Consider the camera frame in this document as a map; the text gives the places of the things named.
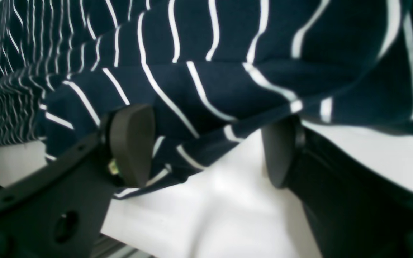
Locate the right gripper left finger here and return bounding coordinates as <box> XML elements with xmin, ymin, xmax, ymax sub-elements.
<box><xmin>0</xmin><ymin>104</ymin><xmax>155</xmax><ymax>258</ymax></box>

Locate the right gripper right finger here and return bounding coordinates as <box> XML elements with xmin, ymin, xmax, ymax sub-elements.
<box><xmin>262</xmin><ymin>115</ymin><xmax>413</xmax><ymax>258</ymax></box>

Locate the black white striped T-shirt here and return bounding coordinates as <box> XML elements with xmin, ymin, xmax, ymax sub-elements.
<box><xmin>0</xmin><ymin>0</ymin><xmax>413</xmax><ymax>199</ymax></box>

